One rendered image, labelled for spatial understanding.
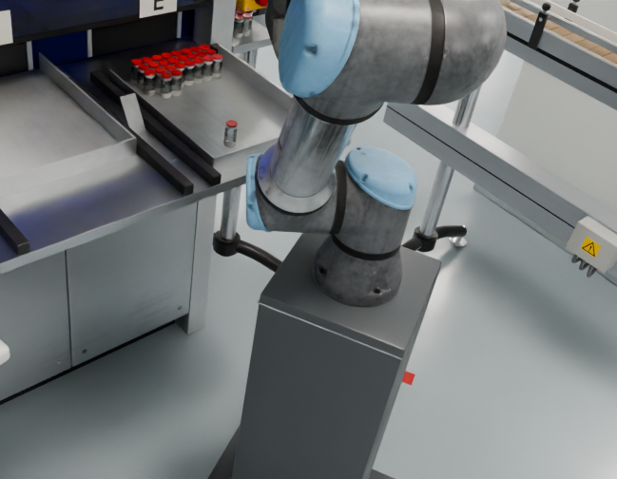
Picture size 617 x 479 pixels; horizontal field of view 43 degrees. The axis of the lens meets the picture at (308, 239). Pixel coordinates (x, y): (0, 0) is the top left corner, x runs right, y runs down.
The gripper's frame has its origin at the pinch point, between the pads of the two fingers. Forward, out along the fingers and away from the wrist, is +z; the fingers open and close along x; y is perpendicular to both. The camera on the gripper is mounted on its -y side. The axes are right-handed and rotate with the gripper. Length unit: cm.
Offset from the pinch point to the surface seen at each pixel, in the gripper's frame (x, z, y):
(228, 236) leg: 3, 89, 62
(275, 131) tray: -0.3, 16.9, 4.8
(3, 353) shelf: 38, 25, -46
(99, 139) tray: 30.8, 16.9, -3.3
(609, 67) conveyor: -79, 13, 40
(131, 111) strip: 25.9, 13.6, 1.5
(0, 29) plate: 48.5, 3.3, 6.8
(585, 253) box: -86, 58, 27
